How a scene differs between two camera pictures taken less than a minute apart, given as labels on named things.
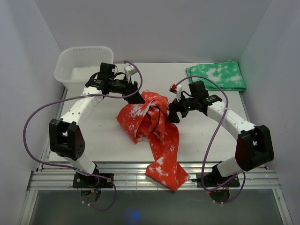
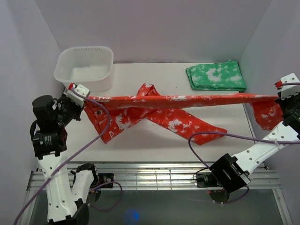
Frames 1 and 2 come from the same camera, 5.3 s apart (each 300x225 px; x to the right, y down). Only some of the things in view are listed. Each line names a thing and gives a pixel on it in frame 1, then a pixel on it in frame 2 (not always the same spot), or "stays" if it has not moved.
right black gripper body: (187, 105) -> (291, 101)
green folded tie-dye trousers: (227, 75) stays
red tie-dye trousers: (148, 121) -> (115, 116)
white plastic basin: (75, 65) stays
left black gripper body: (119, 87) -> (68, 110)
